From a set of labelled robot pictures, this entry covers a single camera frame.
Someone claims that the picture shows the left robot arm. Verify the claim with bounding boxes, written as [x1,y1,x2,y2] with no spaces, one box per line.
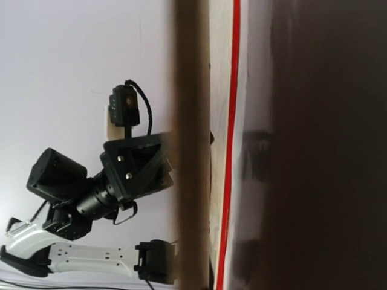
[1,133,177,285]

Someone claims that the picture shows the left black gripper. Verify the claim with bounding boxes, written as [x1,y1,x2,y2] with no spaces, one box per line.
[99,133,174,209]

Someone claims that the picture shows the brown backing board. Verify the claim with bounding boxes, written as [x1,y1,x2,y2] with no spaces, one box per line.
[173,1,386,289]

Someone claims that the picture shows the wooden red photo frame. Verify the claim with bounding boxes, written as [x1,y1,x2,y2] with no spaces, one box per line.
[209,1,241,289]

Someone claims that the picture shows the white photo paper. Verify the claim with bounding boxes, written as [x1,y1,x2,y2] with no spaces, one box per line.
[229,1,273,240]

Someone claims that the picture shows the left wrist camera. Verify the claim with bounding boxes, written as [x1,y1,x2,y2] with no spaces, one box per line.
[104,79,153,141]

